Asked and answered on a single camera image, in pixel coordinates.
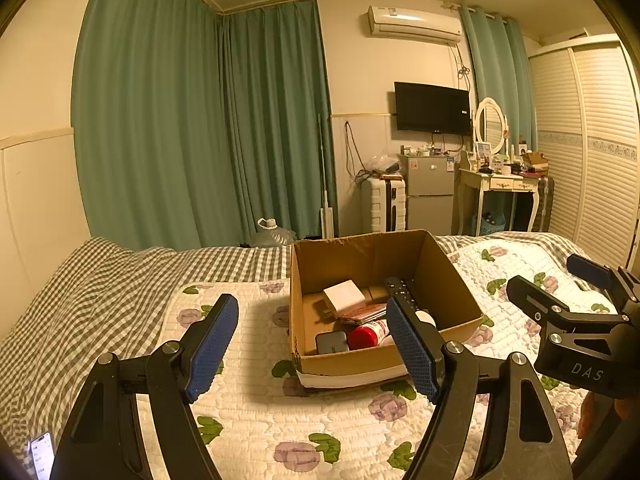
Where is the white louvred wardrobe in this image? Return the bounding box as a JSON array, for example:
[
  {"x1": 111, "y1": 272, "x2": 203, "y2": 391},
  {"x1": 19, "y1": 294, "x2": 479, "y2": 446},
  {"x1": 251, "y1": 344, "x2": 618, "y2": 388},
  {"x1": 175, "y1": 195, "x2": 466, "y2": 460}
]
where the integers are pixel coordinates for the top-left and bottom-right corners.
[{"x1": 527, "y1": 32, "x2": 640, "y2": 271}]

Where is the air conditioner cable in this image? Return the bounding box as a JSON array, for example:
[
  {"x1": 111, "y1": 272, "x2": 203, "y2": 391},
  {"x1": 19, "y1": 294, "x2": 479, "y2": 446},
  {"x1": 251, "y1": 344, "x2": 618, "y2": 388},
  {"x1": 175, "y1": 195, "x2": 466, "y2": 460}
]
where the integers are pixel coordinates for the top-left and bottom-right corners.
[{"x1": 455, "y1": 42, "x2": 473, "y2": 81}]

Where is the black wall television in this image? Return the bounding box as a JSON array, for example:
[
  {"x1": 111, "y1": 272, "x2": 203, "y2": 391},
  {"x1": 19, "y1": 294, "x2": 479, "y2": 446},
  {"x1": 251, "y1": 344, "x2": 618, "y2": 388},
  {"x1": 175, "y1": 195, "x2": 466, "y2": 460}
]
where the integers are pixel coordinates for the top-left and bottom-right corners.
[{"x1": 393, "y1": 81, "x2": 472, "y2": 136}]

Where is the smartphone with lit screen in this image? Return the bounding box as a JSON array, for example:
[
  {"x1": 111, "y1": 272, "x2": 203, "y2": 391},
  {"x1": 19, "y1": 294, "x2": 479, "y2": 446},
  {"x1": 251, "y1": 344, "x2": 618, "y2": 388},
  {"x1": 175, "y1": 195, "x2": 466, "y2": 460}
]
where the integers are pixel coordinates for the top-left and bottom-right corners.
[{"x1": 29, "y1": 431, "x2": 55, "y2": 480}]

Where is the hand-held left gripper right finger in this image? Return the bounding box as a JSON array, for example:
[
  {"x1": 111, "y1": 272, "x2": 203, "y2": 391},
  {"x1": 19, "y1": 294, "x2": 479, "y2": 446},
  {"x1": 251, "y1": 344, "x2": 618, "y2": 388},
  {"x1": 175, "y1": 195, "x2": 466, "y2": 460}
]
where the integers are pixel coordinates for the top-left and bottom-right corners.
[{"x1": 386, "y1": 296, "x2": 573, "y2": 480}]

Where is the white oval mirror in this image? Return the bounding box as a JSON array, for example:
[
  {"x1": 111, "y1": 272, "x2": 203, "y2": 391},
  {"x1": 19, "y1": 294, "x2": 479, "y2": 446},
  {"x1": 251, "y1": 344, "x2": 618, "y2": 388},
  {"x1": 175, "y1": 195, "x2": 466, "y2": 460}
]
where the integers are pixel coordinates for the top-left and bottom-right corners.
[{"x1": 475, "y1": 97, "x2": 507, "y2": 156}]

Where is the white air conditioner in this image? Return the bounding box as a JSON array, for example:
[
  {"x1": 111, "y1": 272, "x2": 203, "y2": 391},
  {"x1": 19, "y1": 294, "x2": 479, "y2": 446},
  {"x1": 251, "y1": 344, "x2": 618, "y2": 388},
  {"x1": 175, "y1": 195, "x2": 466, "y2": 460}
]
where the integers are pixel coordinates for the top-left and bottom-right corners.
[{"x1": 367, "y1": 5, "x2": 463, "y2": 45}]

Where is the white flat mop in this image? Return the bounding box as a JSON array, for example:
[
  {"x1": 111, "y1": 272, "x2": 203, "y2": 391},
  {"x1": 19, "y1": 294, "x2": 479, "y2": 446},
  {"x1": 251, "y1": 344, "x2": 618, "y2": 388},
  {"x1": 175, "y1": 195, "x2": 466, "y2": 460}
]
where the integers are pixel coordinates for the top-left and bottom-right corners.
[{"x1": 317, "y1": 114, "x2": 336, "y2": 240}]

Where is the white floral quilt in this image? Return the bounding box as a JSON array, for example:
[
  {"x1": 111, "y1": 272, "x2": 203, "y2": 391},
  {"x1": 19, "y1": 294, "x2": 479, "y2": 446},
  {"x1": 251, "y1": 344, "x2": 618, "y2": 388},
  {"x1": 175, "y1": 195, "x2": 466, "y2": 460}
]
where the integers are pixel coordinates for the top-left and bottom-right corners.
[{"x1": 135, "y1": 237, "x2": 640, "y2": 480}]

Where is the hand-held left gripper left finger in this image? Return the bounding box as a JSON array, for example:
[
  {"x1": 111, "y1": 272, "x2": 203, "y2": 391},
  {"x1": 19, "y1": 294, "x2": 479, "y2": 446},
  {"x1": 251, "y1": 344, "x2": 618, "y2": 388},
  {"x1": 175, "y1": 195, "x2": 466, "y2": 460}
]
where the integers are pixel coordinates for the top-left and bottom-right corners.
[{"x1": 50, "y1": 293, "x2": 240, "y2": 480}]

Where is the clear plastic bag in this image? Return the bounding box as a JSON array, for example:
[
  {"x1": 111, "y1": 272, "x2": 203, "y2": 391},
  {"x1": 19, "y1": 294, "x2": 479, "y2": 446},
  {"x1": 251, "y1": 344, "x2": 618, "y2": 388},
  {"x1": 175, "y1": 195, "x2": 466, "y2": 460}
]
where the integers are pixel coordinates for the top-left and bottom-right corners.
[{"x1": 365, "y1": 152, "x2": 401, "y2": 176}]

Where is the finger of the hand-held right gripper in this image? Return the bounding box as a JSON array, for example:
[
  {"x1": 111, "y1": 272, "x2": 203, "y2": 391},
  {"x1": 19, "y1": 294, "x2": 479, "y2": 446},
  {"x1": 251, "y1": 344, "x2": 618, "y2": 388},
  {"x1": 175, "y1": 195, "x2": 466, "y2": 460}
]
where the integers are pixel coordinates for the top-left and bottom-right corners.
[
  {"x1": 506, "y1": 275, "x2": 626, "y2": 333},
  {"x1": 566, "y1": 253, "x2": 640, "y2": 311}
]

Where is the pink packet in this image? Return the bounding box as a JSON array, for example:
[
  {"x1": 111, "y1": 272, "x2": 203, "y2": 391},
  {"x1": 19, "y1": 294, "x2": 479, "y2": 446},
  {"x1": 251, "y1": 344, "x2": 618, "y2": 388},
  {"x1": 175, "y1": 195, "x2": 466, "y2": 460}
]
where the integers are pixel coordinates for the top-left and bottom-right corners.
[{"x1": 340, "y1": 302, "x2": 388, "y2": 326}]

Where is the red bottle white cap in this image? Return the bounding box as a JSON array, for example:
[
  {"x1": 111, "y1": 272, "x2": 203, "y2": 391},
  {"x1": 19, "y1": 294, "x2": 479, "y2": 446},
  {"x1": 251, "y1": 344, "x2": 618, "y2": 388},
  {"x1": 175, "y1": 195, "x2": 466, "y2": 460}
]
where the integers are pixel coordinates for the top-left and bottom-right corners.
[{"x1": 347, "y1": 319, "x2": 396, "y2": 352}]

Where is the black wall cable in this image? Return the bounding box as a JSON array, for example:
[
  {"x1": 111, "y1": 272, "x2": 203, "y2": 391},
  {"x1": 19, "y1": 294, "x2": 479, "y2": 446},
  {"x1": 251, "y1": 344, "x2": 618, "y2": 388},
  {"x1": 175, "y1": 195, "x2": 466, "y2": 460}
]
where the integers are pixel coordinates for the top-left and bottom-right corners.
[{"x1": 344, "y1": 120, "x2": 368, "y2": 183}]

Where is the light blue curtain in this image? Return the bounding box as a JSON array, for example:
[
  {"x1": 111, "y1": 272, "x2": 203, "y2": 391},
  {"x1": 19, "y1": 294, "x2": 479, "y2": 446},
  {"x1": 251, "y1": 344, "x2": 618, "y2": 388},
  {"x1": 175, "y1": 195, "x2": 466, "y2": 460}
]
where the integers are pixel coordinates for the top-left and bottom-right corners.
[{"x1": 460, "y1": 2, "x2": 538, "y2": 148}]

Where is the narrow green curtain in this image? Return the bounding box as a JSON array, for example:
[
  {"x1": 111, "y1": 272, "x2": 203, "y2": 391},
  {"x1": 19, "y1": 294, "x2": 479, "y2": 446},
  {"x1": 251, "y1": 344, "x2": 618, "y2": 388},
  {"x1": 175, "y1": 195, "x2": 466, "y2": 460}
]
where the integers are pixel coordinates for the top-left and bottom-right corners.
[{"x1": 220, "y1": 0, "x2": 338, "y2": 246}]

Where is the person's right hand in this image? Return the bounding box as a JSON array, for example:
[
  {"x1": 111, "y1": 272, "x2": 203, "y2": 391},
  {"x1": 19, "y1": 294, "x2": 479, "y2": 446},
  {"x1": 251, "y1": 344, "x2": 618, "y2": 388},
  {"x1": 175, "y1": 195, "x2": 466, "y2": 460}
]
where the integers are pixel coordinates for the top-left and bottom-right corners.
[{"x1": 579, "y1": 392, "x2": 640, "y2": 441}]

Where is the black remote control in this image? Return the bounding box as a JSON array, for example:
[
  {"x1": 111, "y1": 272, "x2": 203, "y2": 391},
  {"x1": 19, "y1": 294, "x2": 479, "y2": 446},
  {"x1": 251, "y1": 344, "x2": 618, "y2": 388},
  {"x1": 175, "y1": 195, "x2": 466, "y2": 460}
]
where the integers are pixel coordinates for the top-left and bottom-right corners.
[{"x1": 383, "y1": 276, "x2": 431, "y2": 313}]

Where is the blue plastic basket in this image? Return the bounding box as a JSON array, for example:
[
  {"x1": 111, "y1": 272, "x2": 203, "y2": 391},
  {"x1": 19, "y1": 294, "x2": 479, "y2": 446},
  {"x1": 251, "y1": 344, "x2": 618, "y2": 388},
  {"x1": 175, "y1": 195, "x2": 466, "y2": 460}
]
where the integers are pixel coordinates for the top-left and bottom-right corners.
[{"x1": 472, "y1": 210, "x2": 506, "y2": 236}]

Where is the white dressing table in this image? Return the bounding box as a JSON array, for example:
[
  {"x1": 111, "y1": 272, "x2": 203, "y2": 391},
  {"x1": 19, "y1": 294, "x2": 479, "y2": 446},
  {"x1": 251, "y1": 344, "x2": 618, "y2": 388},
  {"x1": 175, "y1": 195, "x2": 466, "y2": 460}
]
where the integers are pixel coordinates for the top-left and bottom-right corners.
[{"x1": 452, "y1": 165, "x2": 543, "y2": 236}]

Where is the clear water jug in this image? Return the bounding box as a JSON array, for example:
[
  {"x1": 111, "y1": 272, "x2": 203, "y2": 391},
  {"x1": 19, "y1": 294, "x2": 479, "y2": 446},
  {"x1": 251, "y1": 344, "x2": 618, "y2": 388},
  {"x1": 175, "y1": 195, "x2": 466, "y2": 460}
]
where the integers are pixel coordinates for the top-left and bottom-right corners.
[{"x1": 248, "y1": 217, "x2": 297, "y2": 248}]

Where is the wide green curtain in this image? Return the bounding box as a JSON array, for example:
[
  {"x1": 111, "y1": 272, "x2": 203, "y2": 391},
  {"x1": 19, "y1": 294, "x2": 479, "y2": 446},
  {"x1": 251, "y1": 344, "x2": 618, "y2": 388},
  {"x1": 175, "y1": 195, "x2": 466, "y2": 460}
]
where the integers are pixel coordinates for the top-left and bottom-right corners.
[{"x1": 72, "y1": 0, "x2": 236, "y2": 251}]

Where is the small white box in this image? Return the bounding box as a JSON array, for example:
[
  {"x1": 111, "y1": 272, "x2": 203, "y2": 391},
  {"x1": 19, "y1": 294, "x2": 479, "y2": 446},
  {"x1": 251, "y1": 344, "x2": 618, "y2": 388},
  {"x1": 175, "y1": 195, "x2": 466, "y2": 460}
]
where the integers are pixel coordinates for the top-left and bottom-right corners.
[{"x1": 322, "y1": 280, "x2": 366, "y2": 311}]

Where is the white suitcase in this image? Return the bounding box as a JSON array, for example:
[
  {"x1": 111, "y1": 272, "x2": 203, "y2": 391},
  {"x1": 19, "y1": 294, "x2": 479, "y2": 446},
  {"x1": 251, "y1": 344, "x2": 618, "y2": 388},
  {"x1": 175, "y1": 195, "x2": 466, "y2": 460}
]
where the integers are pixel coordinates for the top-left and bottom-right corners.
[{"x1": 360, "y1": 176, "x2": 407, "y2": 233}]

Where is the grey small fridge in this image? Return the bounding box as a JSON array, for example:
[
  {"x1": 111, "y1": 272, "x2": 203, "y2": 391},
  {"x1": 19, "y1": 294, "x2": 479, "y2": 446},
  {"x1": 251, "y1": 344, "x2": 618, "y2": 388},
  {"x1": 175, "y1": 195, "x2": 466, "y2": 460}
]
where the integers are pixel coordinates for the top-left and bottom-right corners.
[{"x1": 398, "y1": 152, "x2": 457, "y2": 231}]

